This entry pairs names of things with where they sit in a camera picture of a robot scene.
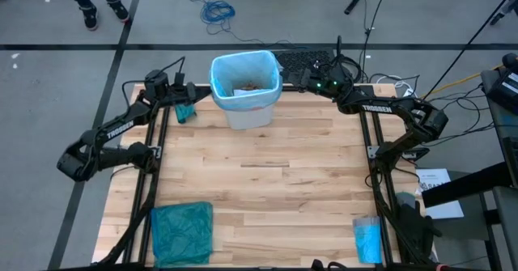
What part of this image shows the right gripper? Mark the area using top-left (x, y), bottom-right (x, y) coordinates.
top-left (282, 60), bottom-right (331, 94)

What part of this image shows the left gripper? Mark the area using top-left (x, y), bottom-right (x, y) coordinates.
top-left (172, 71), bottom-right (213, 105)

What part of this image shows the light blue trash bag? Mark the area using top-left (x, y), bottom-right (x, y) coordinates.
top-left (208, 49), bottom-right (284, 112)

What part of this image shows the small crumpled teal bag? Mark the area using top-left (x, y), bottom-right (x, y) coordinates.
top-left (174, 102), bottom-right (198, 125)

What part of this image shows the white trash bin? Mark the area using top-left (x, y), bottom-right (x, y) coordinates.
top-left (221, 99), bottom-right (276, 131)

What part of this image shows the folded teal plastic bag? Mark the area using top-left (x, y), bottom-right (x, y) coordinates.
top-left (150, 201), bottom-right (214, 269)

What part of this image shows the black handheld controller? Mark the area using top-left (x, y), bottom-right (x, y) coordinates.
top-left (342, 0), bottom-right (363, 16)

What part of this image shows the white power strip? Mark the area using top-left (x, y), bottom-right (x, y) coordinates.
top-left (398, 87), bottom-right (415, 108)

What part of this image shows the person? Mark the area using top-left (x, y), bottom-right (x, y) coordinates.
top-left (59, 0), bottom-right (131, 32)

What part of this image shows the white printed paper sheet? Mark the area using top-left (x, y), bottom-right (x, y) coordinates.
top-left (415, 167), bottom-right (465, 219)

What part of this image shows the roll of blue bags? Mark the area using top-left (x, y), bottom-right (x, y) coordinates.
top-left (352, 215), bottom-right (384, 265)

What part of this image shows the black bar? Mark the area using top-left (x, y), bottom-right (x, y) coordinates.
top-left (420, 160), bottom-right (518, 209)

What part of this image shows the black labelled device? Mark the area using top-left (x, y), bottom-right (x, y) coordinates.
top-left (484, 52), bottom-right (518, 116)

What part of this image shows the grey stand leg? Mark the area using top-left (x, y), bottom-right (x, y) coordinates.
top-left (488, 0), bottom-right (518, 26)

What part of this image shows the grey side desk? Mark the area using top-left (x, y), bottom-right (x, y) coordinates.
top-left (479, 52), bottom-right (518, 271)

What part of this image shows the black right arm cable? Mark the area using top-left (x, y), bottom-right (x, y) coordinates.
top-left (333, 35), bottom-right (365, 87)

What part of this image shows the blue cable coil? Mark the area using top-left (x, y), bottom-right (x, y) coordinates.
top-left (186, 0), bottom-right (311, 50)

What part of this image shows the black floor cable bundle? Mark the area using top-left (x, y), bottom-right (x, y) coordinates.
top-left (325, 0), bottom-right (393, 84)

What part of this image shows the yellow cable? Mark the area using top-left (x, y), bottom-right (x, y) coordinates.
top-left (404, 63), bottom-right (505, 110)

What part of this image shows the long black slanted cable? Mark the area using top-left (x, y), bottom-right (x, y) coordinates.
top-left (405, 0), bottom-right (518, 112)

